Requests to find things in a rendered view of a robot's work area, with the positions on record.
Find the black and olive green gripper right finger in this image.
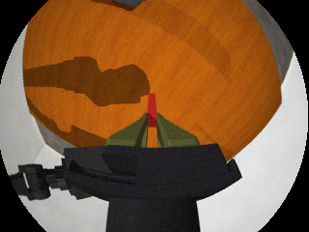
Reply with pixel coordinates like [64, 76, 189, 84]
[156, 112, 200, 148]

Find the red rectangular peg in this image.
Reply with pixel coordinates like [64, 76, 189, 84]
[148, 94, 157, 128]

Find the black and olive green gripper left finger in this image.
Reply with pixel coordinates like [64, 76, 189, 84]
[104, 113, 148, 148]

